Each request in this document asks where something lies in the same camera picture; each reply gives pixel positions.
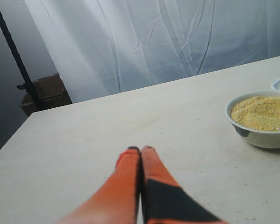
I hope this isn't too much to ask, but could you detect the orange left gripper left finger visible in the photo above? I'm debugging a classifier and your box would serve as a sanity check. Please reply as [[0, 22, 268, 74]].
[[57, 147, 140, 224]]

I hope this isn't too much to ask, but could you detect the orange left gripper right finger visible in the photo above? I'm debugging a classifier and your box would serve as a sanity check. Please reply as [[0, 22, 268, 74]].
[[141, 146, 227, 224]]

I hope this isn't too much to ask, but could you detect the white backdrop curtain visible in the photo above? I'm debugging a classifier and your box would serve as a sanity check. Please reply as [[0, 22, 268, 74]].
[[26, 0, 280, 103]]

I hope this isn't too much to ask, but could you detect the black stand pole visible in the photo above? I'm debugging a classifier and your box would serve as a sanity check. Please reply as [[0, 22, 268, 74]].
[[0, 10, 43, 110]]

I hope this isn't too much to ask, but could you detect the beige grainy powder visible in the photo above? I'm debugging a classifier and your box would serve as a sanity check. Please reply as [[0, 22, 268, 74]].
[[231, 96, 280, 132]]

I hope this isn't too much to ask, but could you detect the white ceramic bowl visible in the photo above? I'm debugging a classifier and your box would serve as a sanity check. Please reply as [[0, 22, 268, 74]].
[[225, 90, 280, 149]]

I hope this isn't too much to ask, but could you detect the brown cardboard box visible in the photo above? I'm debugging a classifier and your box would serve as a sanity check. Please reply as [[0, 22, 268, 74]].
[[20, 73, 72, 117]]

